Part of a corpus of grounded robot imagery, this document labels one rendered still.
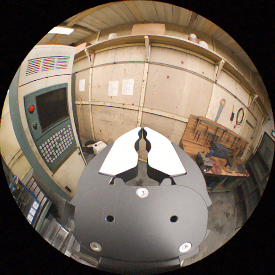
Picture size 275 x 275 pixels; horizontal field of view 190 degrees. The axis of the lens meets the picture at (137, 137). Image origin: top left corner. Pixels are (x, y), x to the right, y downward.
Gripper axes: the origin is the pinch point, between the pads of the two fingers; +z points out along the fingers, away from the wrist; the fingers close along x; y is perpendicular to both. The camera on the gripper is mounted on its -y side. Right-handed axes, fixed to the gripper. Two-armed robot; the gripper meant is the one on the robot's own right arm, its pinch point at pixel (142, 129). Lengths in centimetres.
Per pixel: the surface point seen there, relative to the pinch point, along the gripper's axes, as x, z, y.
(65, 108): -69, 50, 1
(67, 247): -58, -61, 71
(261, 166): 358, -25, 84
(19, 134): -34.4, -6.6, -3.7
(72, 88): -174, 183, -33
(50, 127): -72, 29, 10
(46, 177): -37.0, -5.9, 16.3
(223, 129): 162, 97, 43
